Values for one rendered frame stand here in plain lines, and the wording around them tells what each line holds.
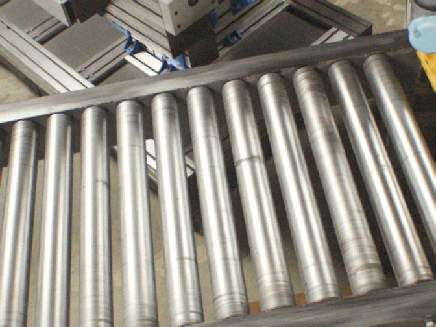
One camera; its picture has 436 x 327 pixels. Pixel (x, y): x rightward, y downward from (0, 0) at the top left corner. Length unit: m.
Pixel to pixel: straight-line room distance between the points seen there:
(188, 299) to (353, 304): 0.23
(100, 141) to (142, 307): 0.33
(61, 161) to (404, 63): 0.64
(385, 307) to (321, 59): 0.49
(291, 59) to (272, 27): 0.99
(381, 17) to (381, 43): 1.32
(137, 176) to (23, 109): 0.29
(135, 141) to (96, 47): 1.18
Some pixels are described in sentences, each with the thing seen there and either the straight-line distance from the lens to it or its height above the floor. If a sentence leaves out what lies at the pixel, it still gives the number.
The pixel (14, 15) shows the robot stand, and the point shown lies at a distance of 2.53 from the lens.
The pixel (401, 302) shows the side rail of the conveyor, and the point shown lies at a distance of 0.90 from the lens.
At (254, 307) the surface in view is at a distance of 1.78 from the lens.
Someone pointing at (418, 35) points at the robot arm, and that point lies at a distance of 1.10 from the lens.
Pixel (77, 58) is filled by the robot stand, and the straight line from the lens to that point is 2.23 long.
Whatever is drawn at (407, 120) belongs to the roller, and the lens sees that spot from 1.08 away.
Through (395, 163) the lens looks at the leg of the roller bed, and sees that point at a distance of 1.46.
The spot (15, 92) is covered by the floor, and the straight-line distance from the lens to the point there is 2.54.
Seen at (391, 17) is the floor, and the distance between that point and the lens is 2.52.
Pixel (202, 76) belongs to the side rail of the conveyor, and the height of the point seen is 0.80.
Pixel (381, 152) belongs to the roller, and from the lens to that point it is 1.03.
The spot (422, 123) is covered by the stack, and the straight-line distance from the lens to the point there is 1.87.
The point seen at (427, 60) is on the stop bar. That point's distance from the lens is 1.15.
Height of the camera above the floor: 1.60
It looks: 51 degrees down
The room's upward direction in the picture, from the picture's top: 12 degrees counter-clockwise
